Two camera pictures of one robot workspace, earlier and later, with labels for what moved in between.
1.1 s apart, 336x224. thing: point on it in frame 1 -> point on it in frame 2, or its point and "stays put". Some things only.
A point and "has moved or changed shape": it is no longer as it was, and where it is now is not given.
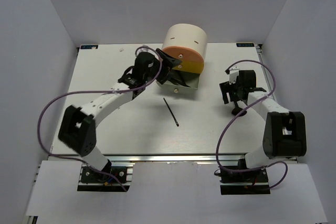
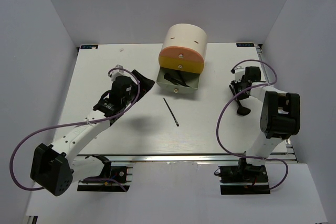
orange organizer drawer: (181, 53) stays put
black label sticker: (88, 46) stays put
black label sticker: (244, 44) stays put
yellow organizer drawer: (192, 66) stays put
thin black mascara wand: (171, 112) stays put
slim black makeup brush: (178, 82) -> (182, 78)
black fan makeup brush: (235, 110) has moved or changed shape
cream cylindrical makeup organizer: (187, 35) stays put
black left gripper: (171, 62) -> (146, 84)
